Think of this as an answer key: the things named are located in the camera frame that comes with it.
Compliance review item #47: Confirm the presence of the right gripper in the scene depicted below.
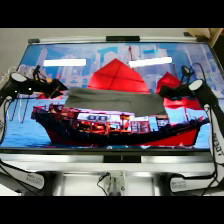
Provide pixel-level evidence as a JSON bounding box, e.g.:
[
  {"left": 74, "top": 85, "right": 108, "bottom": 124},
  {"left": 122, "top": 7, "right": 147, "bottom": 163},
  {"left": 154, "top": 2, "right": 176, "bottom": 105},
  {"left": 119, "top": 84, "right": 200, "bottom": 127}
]
[{"left": 156, "top": 84, "right": 184, "bottom": 101}]

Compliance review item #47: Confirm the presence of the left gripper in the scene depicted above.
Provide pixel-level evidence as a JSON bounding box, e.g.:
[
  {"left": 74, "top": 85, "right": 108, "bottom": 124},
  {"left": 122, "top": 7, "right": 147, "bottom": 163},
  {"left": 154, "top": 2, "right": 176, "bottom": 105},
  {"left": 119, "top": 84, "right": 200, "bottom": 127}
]
[{"left": 39, "top": 78, "right": 70, "bottom": 100}]

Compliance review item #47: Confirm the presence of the grey shirt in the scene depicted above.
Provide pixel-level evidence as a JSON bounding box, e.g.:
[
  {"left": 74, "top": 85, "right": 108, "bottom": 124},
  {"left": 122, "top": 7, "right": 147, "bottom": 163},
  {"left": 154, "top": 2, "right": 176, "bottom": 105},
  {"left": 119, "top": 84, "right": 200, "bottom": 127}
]
[{"left": 64, "top": 86, "right": 168, "bottom": 117}]

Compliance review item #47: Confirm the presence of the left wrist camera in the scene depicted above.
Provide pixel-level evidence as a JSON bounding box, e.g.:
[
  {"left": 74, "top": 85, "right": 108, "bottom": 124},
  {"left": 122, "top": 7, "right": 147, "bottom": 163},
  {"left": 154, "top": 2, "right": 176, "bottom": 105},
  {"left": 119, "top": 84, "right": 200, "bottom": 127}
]
[{"left": 31, "top": 64, "right": 48, "bottom": 83}]

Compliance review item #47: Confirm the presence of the silver frame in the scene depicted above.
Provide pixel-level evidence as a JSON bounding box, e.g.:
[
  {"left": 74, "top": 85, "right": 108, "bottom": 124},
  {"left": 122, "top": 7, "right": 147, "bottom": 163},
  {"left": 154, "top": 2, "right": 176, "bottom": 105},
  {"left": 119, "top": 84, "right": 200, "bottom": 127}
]
[{"left": 0, "top": 152, "right": 224, "bottom": 197}]

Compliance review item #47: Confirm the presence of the black cable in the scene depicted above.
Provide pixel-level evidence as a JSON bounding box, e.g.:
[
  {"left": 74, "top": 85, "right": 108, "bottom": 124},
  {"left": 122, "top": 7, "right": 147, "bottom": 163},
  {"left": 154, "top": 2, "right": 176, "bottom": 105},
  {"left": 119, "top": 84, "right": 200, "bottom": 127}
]
[{"left": 96, "top": 171, "right": 113, "bottom": 197}]

